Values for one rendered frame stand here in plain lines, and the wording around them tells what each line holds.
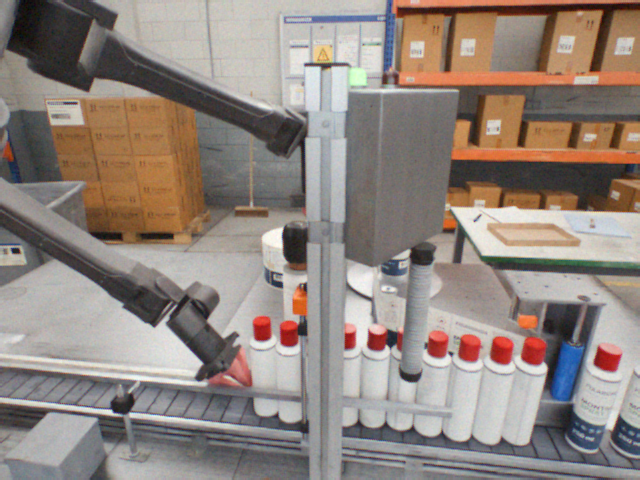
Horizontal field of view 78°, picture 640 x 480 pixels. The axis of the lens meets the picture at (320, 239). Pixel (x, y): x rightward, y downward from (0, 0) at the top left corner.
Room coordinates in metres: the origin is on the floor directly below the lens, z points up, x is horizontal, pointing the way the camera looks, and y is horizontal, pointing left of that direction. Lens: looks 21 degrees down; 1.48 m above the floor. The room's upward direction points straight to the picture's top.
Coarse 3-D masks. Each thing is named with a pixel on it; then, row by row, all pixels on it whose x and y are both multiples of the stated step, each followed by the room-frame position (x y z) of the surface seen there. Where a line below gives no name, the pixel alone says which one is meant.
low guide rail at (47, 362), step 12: (0, 360) 0.73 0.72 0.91; (12, 360) 0.72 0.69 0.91; (24, 360) 0.72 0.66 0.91; (36, 360) 0.72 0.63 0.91; (48, 360) 0.72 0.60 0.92; (60, 360) 0.72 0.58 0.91; (108, 372) 0.69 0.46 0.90; (120, 372) 0.69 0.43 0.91; (132, 372) 0.68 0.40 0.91; (144, 372) 0.68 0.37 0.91; (156, 372) 0.68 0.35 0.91; (168, 372) 0.68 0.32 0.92; (180, 372) 0.68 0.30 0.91; (240, 384) 0.65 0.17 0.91
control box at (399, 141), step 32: (352, 96) 0.43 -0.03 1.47; (384, 96) 0.40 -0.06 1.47; (416, 96) 0.45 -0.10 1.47; (448, 96) 0.50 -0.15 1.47; (352, 128) 0.43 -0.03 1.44; (384, 128) 0.41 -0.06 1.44; (416, 128) 0.45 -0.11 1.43; (448, 128) 0.51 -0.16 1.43; (352, 160) 0.43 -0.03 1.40; (384, 160) 0.41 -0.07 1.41; (416, 160) 0.46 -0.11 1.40; (448, 160) 0.52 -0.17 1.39; (352, 192) 0.42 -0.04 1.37; (384, 192) 0.41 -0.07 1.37; (416, 192) 0.46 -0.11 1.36; (352, 224) 0.42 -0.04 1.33; (384, 224) 0.41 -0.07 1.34; (416, 224) 0.47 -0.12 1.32; (352, 256) 0.42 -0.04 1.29; (384, 256) 0.42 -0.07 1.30
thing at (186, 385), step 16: (16, 368) 0.63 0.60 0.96; (32, 368) 0.63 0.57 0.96; (48, 368) 0.63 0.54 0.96; (64, 368) 0.63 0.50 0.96; (144, 384) 0.60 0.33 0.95; (160, 384) 0.59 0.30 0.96; (176, 384) 0.59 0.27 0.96; (192, 384) 0.59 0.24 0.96; (208, 384) 0.59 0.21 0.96; (288, 400) 0.56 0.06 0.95; (352, 400) 0.55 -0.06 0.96; (368, 400) 0.55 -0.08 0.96; (384, 400) 0.55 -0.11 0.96; (448, 416) 0.52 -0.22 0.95
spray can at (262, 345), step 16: (256, 320) 0.61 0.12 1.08; (256, 336) 0.60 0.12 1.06; (272, 336) 0.62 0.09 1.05; (256, 352) 0.59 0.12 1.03; (272, 352) 0.59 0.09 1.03; (256, 368) 0.59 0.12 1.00; (272, 368) 0.59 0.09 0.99; (256, 384) 0.59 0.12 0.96; (272, 384) 0.59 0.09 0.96; (256, 400) 0.59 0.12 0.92; (272, 400) 0.59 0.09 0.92; (272, 416) 0.59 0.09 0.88
